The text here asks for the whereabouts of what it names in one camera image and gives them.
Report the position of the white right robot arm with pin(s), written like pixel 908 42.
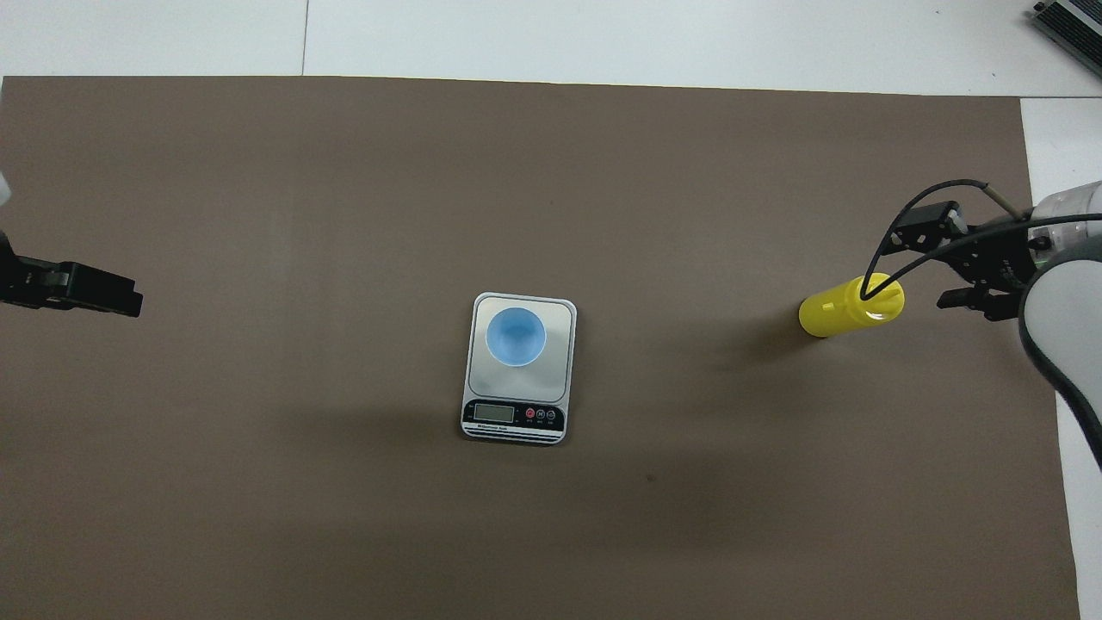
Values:
pixel 1063 310

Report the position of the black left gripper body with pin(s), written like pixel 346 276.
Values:
pixel 7 275

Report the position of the yellow squeeze bottle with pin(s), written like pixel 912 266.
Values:
pixel 831 314

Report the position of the silver digital kitchen scale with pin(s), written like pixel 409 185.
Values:
pixel 560 379

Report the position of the light blue plastic cup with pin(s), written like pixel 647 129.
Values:
pixel 516 336

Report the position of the brown table mat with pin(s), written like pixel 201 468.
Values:
pixel 258 474

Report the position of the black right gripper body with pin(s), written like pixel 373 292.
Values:
pixel 1003 263

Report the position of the grey ribbed metal device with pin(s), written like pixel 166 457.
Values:
pixel 1076 26

